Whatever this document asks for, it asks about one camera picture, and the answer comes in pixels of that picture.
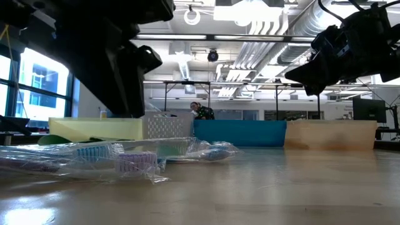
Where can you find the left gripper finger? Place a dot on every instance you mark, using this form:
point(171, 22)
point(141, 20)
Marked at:
point(122, 87)

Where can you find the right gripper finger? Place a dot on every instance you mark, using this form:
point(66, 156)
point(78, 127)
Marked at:
point(312, 75)

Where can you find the purple toothbrush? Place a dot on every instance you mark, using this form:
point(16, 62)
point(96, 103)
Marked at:
point(137, 162)

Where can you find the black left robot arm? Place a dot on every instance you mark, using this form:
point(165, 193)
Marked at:
point(18, 15)

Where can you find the small yellow cup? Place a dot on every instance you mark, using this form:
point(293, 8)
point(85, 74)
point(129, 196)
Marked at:
point(103, 114)

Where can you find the yellow plastic tray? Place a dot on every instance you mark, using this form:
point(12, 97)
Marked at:
point(93, 128)

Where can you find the white perforated plastic basket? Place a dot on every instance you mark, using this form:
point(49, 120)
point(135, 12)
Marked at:
point(168, 126)

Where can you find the orange plastic tray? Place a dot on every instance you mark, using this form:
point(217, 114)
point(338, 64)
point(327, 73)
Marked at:
point(328, 134)

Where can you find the black monitor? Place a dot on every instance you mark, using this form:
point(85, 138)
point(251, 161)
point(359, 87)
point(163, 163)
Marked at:
point(369, 110)

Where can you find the long ceiling light bar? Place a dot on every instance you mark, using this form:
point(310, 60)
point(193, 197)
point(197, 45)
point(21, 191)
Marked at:
point(172, 36)

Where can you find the black monitor stand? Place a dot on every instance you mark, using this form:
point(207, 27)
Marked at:
point(395, 118)

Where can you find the person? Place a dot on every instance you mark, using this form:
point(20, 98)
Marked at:
point(203, 113)

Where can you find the blue plastic tray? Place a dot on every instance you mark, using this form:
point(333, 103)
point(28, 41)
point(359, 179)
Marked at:
point(240, 131)

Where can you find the black ceiling spotlight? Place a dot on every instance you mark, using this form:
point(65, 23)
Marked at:
point(212, 55)

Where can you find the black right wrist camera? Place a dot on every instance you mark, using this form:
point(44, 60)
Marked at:
point(331, 43)

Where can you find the black station frame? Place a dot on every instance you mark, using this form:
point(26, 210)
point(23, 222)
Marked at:
point(187, 82)
point(277, 103)

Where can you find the large window dark frame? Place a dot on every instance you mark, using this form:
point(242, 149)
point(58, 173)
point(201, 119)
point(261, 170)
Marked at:
point(47, 103)

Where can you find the black aluminium table frame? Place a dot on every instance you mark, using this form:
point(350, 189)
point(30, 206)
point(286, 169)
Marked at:
point(12, 125)
point(387, 145)

